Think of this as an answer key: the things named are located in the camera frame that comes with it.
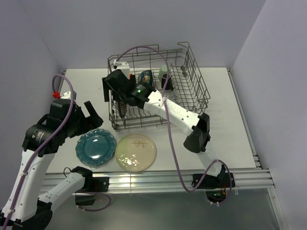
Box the black floral square plate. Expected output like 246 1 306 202
116 101 127 119

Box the blue patterned bowl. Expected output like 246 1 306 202
138 70 153 86

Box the light green plastic cup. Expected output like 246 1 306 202
158 64 167 82

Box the black mug brown inside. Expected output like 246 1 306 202
161 73 174 91

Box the clear drinking glass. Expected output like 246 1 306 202
168 92 178 102

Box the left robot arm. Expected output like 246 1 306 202
0 99 103 230

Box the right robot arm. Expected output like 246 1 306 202
102 69 211 153

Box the teal scalloped plate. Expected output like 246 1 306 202
75 128 117 168

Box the green cream round plate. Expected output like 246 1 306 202
115 134 157 173

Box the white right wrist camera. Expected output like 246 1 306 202
113 59 130 78

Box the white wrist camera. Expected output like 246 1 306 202
113 59 130 78
52 91 76 101

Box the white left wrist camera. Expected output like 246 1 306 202
52 91 76 101

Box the grey wire dish rack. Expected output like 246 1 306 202
107 42 211 130

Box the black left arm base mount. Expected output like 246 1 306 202
75 176 109 206

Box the aluminium table edge rail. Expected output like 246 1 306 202
40 154 275 194

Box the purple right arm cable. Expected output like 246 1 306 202
116 45 232 204

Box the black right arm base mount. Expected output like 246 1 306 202
197 172 236 206

